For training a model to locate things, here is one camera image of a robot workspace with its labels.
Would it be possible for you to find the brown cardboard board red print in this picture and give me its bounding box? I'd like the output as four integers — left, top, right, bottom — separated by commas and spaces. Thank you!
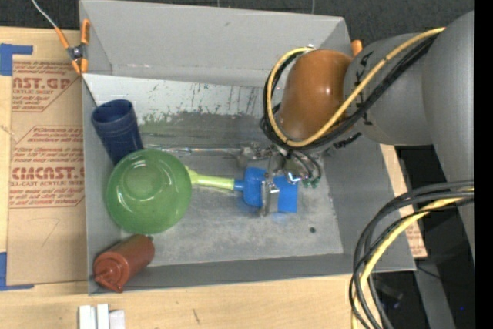
0, 25, 429, 290

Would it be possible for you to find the green plastic bowl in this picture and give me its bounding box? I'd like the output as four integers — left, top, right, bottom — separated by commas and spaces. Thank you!
105, 148, 193, 237

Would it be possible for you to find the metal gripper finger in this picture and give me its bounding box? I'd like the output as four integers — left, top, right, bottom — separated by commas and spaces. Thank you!
260, 180, 269, 218
267, 182, 281, 214

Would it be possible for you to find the blue tool with green handle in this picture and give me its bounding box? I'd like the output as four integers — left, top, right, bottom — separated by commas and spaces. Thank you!
184, 164, 300, 215

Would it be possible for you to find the grey metal bin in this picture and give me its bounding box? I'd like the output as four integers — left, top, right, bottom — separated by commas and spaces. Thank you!
79, 0, 418, 296

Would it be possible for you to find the red-brown squeeze bottle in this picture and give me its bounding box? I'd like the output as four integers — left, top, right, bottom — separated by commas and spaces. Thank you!
92, 233, 156, 294

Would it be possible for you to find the dark blue plastic cup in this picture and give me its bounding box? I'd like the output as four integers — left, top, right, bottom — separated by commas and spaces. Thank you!
90, 99, 145, 166

